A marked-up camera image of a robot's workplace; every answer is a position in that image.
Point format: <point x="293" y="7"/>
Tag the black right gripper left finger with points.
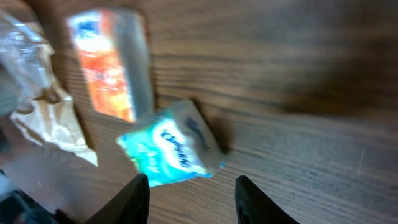
<point x="129" y="206"/>

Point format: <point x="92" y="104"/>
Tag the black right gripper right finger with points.
<point x="253" y="206"/>

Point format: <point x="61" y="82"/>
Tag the teal tissue packet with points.
<point x="173" y="145"/>

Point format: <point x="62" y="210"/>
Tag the beige snack pouch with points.
<point x="45" y="111"/>

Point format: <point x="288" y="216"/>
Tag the orange tissue packet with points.
<point x="113" y="52"/>

